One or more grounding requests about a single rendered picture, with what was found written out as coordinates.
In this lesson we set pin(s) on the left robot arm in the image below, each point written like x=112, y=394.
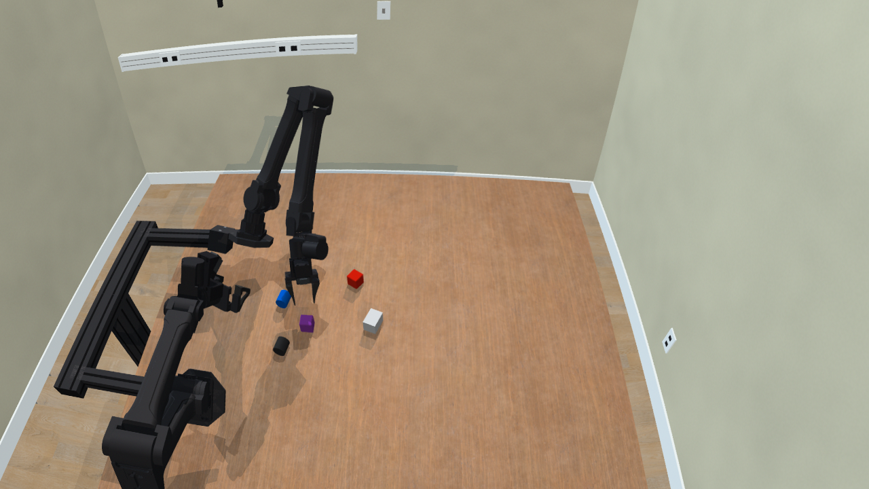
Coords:
x=263, y=194

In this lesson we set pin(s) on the purple cube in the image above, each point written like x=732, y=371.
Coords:
x=307, y=323

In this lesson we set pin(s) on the blue cylinder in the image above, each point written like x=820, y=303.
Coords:
x=283, y=299

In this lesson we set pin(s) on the red cube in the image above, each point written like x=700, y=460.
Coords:
x=355, y=279

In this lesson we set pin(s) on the white rectangular block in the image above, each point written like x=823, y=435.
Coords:
x=372, y=321

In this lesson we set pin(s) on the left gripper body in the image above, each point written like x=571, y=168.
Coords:
x=313, y=278

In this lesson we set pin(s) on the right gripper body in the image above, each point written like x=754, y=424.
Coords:
x=223, y=303

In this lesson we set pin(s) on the black cylinder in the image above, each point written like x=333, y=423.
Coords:
x=281, y=346

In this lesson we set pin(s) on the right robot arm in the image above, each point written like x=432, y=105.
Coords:
x=139, y=438

